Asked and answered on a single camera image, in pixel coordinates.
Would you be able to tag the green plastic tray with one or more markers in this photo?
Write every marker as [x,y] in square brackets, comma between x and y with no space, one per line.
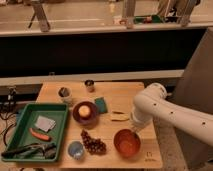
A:
[22,136]

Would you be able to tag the grey folded cloth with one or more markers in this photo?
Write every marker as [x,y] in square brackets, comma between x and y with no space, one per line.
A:
[45,124]

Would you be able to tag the orange carrot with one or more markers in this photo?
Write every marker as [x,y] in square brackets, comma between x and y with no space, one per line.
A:
[40,136]

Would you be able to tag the light blue cup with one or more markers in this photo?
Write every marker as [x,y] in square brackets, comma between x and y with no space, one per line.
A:
[76,150]

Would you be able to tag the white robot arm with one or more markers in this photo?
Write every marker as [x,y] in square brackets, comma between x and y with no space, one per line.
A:
[151,101]

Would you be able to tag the white cup with dark contents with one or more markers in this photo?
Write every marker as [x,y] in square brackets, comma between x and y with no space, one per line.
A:
[65,95]

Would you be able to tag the red bowl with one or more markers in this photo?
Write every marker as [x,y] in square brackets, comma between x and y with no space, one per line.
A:
[125,144]

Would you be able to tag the green sponge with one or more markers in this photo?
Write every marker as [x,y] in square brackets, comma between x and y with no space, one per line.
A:
[101,105]

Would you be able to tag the yellow round fruit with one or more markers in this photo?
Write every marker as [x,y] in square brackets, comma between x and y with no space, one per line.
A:
[84,111]

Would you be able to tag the small metal can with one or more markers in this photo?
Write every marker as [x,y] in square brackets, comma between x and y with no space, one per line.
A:
[89,84]

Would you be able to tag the bunch of dark grapes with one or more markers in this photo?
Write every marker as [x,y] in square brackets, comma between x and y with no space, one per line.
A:
[92,145]

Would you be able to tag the black tongs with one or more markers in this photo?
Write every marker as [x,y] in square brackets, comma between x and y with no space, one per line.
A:
[48,150]

